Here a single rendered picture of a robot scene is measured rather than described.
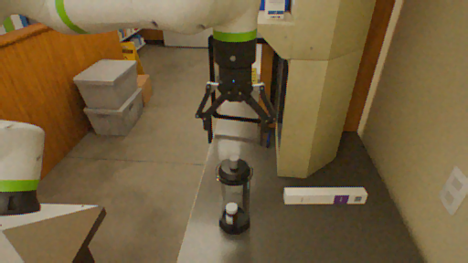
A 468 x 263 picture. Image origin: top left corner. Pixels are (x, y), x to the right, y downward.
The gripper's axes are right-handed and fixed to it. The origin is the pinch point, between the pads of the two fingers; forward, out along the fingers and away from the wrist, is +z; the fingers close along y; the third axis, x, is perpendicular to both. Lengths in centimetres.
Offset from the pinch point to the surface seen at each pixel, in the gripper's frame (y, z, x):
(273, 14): -8.8, -24.7, -30.3
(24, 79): 180, 44, -133
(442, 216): -57, 21, 3
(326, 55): -24.9, -14.7, -23.8
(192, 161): 56, 128, -144
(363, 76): -50, 6, -61
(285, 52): -12.9, -15.4, -23.9
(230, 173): 1.1, 9.4, 3.7
